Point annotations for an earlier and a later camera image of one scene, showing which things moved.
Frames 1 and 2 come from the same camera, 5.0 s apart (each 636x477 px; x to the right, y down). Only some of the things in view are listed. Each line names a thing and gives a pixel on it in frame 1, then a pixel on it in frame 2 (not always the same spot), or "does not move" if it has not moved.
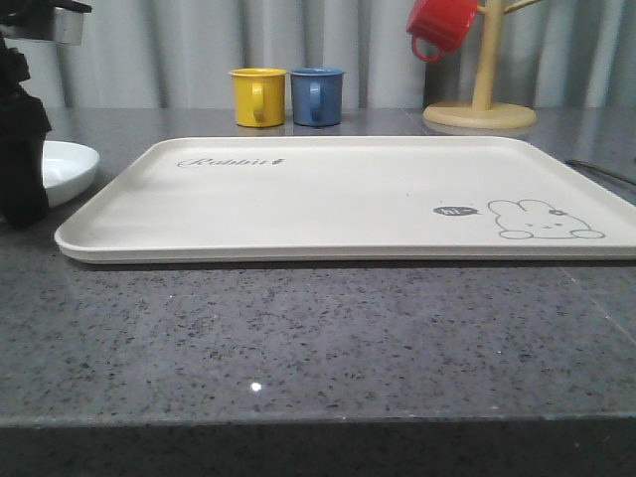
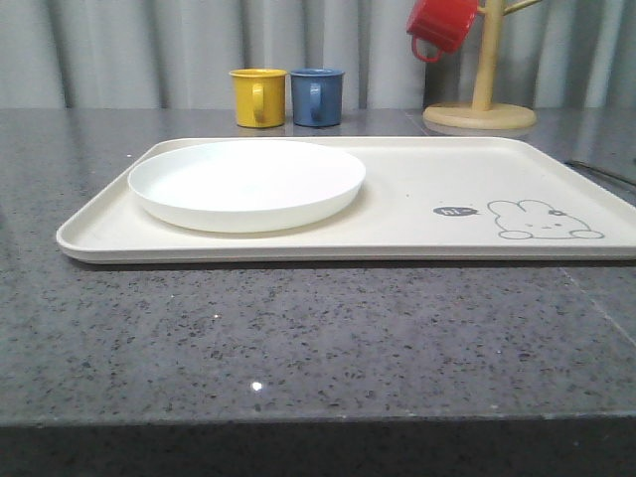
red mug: (441, 23) does not move
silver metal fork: (601, 172) does not move
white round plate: (68, 170) → (245, 186)
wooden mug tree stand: (481, 113) does not move
